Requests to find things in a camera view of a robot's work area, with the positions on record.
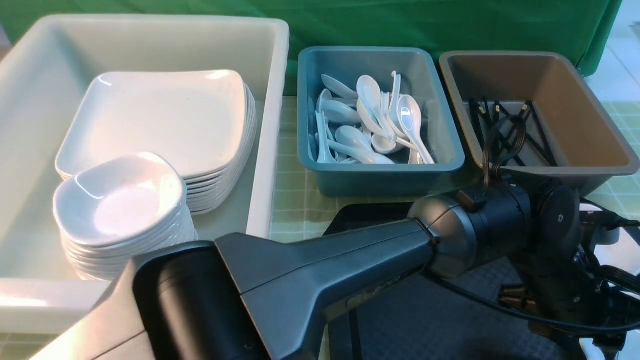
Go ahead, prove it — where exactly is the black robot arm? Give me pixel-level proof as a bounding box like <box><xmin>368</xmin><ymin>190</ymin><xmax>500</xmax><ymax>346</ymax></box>
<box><xmin>34</xmin><ymin>170</ymin><xmax>639</xmax><ymax>360</ymax></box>

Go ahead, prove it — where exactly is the large white plastic tub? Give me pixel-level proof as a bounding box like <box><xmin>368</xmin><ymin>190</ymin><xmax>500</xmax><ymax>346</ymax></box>
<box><xmin>0</xmin><ymin>14</ymin><xmax>290</xmax><ymax>335</ymax></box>

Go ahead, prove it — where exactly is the white ceramic soup spoon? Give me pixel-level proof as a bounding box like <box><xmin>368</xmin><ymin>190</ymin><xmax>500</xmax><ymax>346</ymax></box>
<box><xmin>397</xmin><ymin>95</ymin><xmax>435</xmax><ymax>164</ymax></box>

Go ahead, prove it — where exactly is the stack of white small bowls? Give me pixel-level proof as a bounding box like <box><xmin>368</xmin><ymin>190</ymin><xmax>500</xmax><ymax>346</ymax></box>
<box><xmin>52</xmin><ymin>152</ymin><xmax>199</xmax><ymax>282</ymax></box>

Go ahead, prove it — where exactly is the white soup spoon front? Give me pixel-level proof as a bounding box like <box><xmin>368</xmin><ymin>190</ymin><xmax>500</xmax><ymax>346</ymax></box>
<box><xmin>334</xmin><ymin>125</ymin><xmax>395</xmax><ymax>165</ymax></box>

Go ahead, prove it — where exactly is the top stacked white small bowl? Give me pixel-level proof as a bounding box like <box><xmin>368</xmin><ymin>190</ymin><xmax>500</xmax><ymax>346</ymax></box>
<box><xmin>52</xmin><ymin>152</ymin><xmax>186</xmax><ymax>248</ymax></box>

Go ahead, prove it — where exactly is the black chopstick gold band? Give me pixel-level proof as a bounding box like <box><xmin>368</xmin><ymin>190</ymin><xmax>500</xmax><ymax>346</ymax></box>
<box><xmin>468</xmin><ymin>98</ymin><xmax>490</xmax><ymax>157</ymax></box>

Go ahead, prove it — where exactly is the blue plastic spoon bin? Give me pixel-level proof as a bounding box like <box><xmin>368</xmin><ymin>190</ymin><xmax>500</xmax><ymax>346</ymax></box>
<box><xmin>297</xmin><ymin>46</ymin><xmax>466</xmax><ymax>198</ymax></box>

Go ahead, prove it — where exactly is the brown plastic chopstick bin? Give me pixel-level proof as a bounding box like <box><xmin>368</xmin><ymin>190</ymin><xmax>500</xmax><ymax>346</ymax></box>
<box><xmin>438</xmin><ymin>51</ymin><xmax>639</xmax><ymax>196</ymax></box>

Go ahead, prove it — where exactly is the green checkered tablecloth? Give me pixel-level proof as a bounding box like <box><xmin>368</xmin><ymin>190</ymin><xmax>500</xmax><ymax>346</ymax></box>
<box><xmin>0</xmin><ymin>95</ymin><xmax>640</xmax><ymax>360</ymax></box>

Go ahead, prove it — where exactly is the black chopstick crossing diagonal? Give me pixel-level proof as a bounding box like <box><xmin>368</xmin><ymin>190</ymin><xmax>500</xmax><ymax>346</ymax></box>
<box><xmin>492</xmin><ymin>100</ymin><xmax>559</xmax><ymax>167</ymax></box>

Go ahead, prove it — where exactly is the green backdrop cloth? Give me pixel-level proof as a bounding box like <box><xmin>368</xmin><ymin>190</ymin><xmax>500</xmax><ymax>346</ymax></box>
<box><xmin>0</xmin><ymin>0</ymin><xmax>622</xmax><ymax>96</ymax></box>

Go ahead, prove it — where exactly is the black plastic serving tray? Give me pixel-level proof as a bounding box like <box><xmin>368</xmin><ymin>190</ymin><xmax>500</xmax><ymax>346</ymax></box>
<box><xmin>322</xmin><ymin>200</ymin><xmax>640</xmax><ymax>360</ymax></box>

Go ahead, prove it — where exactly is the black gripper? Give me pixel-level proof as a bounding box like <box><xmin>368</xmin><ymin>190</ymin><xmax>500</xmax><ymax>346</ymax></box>
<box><xmin>497</xmin><ymin>210</ymin><xmax>639</xmax><ymax>360</ymax></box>

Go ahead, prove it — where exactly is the stack of white square plates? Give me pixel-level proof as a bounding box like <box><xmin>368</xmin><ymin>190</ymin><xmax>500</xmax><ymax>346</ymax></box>
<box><xmin>55</xmin><ymin>80</ymin><xmax>258</xmax><ymax>216</ymax></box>

